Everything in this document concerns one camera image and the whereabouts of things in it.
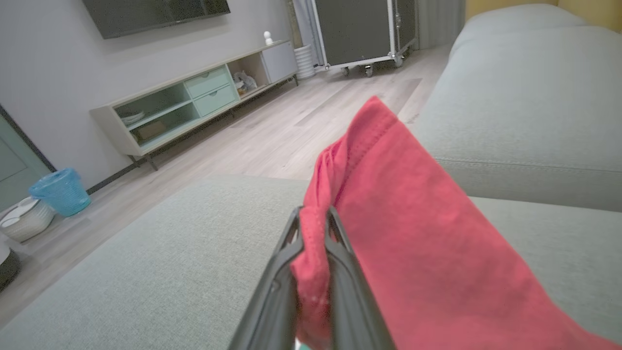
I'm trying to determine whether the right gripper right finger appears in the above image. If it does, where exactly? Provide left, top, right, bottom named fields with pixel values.
left=325, top=207, right=397, bottom=350

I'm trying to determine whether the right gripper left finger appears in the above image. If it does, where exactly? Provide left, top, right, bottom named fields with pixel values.
left=228, top=207, right=304, bottom=350

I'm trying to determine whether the red basketball jersey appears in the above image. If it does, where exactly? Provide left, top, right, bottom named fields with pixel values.
left=291, top=96, right=622, bottom=350

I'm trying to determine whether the brown box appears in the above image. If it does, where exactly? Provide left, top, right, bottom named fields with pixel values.
left=134, top=122, right=167, bottom=142

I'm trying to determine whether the beige green tv cabinet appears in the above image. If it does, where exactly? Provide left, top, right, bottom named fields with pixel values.
left=89, top=40, right=298, bottom=171

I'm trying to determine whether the grey soft toy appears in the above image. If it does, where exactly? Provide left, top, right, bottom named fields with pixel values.
left=232, top=70, right=258, bottom=94

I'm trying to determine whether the blue waste basket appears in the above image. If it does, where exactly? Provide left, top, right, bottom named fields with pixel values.
left=28, top=168, right=92, bottom=217

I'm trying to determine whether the white ribbed bin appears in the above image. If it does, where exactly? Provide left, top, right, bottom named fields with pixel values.
left=294, top=45, right=316, bottom=80

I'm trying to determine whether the grey sofa cushion section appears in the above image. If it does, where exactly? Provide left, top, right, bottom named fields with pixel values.
left=411, top=4, right=622, bottom=212

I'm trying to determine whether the white round dock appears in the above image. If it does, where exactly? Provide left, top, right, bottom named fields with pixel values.
left=0, top=197, right=55, bottom=243

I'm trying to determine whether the black wheeled flight case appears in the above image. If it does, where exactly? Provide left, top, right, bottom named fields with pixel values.
left=311, top=0, right=418, bottom=77

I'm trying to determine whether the grey curtain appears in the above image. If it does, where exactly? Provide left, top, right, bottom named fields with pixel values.
left=418, top=0, right=466, bottom=49

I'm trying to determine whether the teal door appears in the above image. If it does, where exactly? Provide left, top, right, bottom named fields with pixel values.
left=0, top=105, right=54, bottom=210

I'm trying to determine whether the black wall television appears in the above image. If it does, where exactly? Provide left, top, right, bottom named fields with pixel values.
left=82, top=0, right=231, bottom=39

